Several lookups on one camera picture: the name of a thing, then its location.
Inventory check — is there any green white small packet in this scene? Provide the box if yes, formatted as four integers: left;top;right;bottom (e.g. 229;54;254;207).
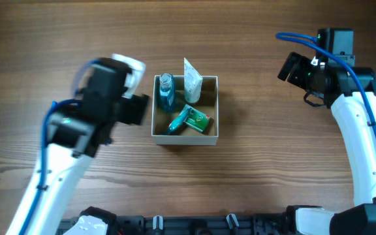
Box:
181;104;212;133

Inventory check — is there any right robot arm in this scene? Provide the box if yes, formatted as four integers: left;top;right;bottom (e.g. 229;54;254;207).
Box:
276;28;376;234

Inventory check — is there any white cardboard box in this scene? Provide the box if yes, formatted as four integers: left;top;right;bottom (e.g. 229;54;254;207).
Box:
151;75;219;146

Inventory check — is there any white lotion tube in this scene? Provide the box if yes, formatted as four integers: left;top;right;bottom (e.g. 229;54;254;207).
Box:
184;58;203;103

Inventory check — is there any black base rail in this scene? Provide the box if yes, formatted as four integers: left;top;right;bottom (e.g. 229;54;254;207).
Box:
57;206;306;235

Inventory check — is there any blue mouthwash bottle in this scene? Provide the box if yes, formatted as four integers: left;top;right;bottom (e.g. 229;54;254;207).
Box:
159;73;176;113

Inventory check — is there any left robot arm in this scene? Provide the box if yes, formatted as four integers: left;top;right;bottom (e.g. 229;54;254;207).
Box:
7;54;149;234

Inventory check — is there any Colgate toothpaste tube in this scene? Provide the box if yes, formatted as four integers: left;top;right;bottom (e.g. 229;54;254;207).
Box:
164;107;192;135

